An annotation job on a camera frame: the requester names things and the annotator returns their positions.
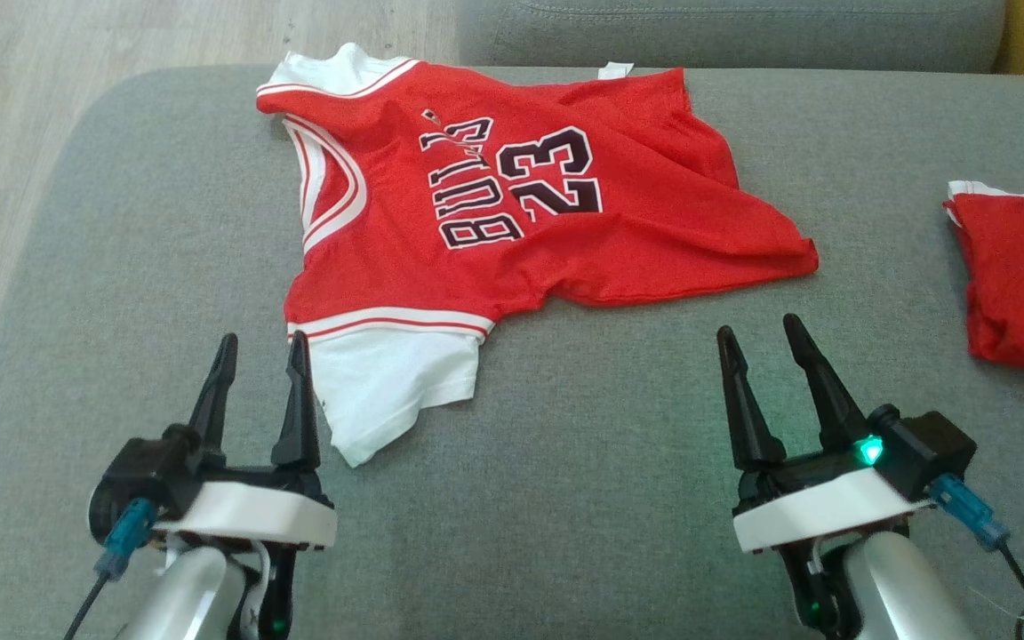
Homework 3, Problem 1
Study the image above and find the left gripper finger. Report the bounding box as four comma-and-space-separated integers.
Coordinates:
271, 331, 323, 470
188, 333, 239, 465

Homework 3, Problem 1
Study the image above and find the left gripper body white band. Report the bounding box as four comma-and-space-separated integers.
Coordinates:
155, 460, 339, 640

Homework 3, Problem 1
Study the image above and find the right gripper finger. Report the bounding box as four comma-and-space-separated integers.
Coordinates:
716, 325, 787, 473
782, 313, 871, 452

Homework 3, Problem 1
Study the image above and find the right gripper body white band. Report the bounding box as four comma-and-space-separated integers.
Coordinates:
732, 443, 936, 640

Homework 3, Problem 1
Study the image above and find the red Bulls 23 jersey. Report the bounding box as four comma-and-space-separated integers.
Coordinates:
256, 42, 820, 468

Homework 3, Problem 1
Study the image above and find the large grey sofa seat cushion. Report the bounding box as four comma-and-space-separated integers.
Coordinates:
0, 64, 1024, 640

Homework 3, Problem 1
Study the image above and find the grey sofa back cushion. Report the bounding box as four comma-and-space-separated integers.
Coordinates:
457, 0, 1008, 74

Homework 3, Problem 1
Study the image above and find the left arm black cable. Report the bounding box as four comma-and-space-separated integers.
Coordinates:
63, 498, 158, 640

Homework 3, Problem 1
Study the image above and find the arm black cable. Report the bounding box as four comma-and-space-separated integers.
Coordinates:
63, 498, 158, 640
928, 473, 1024, 640

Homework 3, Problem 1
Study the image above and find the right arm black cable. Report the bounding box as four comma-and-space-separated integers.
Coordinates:
928, 473, 1024, 640

